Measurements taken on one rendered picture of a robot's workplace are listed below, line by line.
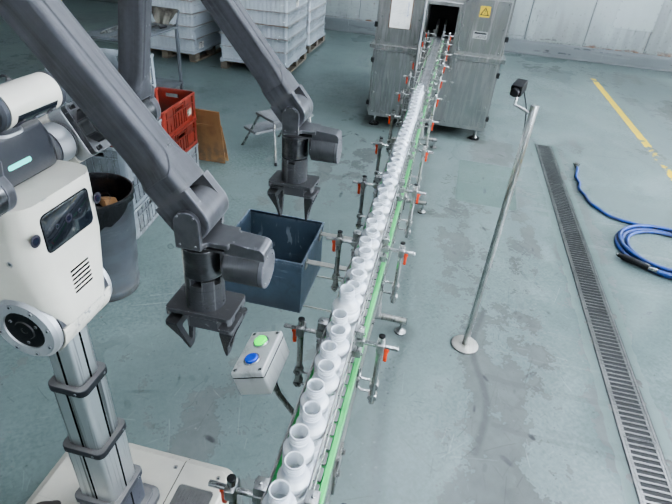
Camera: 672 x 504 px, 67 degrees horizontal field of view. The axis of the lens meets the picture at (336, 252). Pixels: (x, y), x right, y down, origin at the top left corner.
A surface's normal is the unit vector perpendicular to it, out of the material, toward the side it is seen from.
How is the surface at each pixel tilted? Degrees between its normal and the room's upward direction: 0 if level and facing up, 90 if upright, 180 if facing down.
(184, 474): 0
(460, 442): 0
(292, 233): 90
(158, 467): 0
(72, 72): 89
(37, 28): 89
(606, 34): 90
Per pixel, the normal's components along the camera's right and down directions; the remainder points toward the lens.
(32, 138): 0.97, 0.18
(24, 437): 0.07, -0.83
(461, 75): -0.22, 0.52
